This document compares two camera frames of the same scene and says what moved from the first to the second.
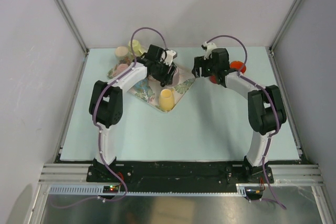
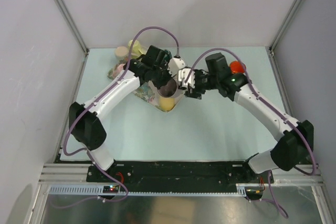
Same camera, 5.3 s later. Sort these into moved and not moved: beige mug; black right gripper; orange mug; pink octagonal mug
Moved: black right gripper
Not moved: beige mug; orange mug; pink octagonal mug
